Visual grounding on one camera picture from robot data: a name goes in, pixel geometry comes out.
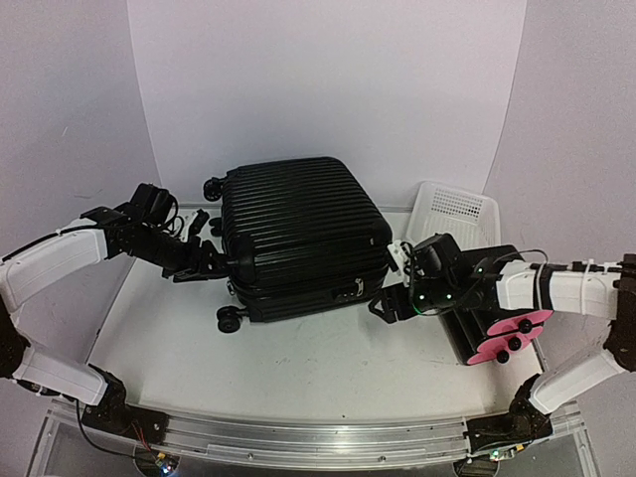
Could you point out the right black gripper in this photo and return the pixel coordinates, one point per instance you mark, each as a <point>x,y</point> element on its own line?
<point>394,299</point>

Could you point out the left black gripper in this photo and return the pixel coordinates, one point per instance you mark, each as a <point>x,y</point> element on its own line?
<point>193,267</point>

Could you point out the silver zipper pull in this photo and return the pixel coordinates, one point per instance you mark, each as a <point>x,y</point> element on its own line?
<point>360,286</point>

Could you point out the black ribbed hard-shell suitcase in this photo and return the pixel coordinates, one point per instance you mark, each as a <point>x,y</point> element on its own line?
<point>301,230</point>

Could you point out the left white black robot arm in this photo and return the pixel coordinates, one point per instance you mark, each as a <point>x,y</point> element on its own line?
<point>138,228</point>

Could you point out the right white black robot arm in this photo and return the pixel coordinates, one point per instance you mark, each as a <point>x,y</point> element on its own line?
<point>604,290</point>

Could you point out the black pouch with pink end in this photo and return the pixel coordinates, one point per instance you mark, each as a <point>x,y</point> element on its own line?
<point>471,306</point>

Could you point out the white perforated plastic basket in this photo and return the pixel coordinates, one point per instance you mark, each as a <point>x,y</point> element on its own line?
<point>472,219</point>

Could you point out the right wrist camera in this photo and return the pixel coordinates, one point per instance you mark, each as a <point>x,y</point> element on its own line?
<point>400,260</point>

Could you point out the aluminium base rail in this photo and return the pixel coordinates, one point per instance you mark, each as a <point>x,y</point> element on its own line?
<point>351,445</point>

